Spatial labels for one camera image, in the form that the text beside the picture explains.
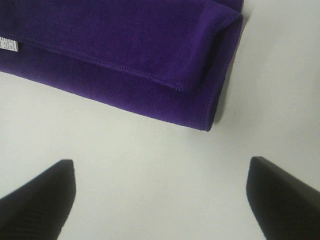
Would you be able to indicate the purple towel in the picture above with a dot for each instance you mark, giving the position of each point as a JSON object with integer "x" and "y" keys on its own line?
{"x": 164, "y": 59}

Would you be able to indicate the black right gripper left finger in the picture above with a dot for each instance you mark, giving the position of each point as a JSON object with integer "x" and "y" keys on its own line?
{"x": 39, "y": 209}

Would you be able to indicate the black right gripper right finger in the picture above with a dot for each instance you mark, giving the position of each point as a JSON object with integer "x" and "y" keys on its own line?
{"x": 285, "y": 207}

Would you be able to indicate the white towel care label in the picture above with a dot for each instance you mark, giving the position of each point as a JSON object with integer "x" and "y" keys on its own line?
{"x": 9, "y": 44}

